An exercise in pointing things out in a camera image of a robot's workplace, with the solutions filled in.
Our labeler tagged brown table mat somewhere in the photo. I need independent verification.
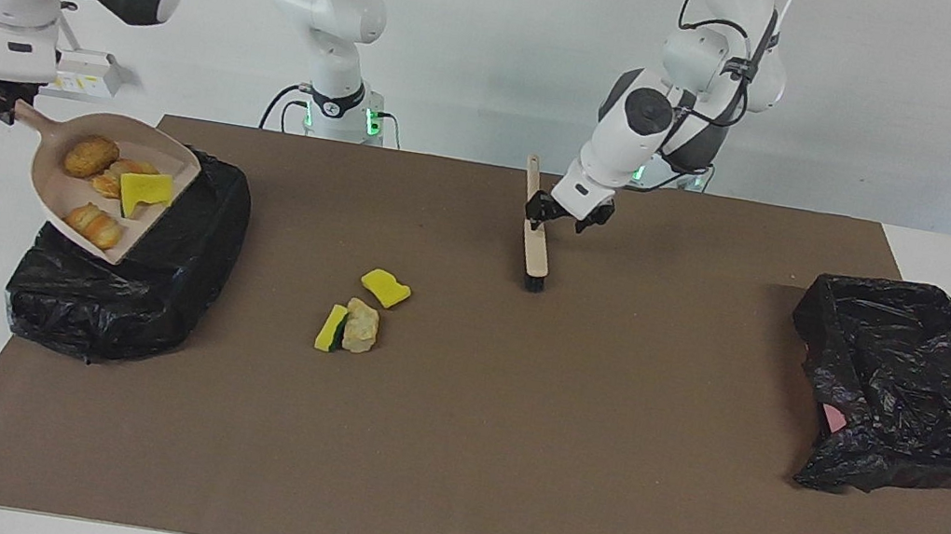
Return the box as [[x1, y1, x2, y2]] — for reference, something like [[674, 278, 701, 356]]
[[0, 89, 951, 534]]

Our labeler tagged wavy all-yellow sponge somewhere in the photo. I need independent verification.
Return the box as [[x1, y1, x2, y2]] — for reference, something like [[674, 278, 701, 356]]
[[357, 266, 415, 312]]

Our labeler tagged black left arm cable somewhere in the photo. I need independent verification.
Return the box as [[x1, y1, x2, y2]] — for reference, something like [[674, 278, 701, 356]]
[[663, 0, 785, 132]]

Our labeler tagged striped croissant bread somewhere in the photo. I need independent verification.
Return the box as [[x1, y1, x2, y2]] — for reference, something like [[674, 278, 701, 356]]
[[89, 154, 162, 206], [61, 199, 129, 254]]

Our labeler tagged beige plastic dustpan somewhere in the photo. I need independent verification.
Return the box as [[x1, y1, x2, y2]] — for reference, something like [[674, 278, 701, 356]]
[[0, 69, 213, 277]]

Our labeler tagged wooden hand brush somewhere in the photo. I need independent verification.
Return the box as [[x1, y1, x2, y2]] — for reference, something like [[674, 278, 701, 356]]
[[508, 154, 566, 294]]

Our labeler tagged pink bin with black bag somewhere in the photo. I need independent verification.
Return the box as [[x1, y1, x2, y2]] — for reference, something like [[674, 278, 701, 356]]
[[767, 265, 951, 512]]

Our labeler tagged black base cable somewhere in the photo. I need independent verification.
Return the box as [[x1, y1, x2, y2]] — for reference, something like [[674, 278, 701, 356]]
[[639, 151, 718, 197], [259, 80, 314, 136]]

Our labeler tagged black left base cable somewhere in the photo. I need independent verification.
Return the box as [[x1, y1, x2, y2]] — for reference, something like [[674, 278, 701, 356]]
[[639, 151, 718, 197]]

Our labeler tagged rectangular bin with black bag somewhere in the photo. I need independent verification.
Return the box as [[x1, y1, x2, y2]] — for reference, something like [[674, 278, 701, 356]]
[[0, 122, 260, 384]]

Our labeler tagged black right base cable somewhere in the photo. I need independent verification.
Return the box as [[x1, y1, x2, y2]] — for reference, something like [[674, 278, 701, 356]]
[[259, 80, 314, 136]]

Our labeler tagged brown oval bread roll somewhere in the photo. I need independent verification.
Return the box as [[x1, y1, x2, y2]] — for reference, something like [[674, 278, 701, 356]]
[[62, 131, 123, 184]]

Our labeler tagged yellow green sponge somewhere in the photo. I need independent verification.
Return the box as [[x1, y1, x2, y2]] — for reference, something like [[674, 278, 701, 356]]
[[313, 301, 351, 356], [114, 168, 177, 225]]

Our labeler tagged white wall socket box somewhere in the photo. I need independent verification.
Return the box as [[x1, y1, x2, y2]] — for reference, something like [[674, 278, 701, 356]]
[[49, 47, 128, 103]]

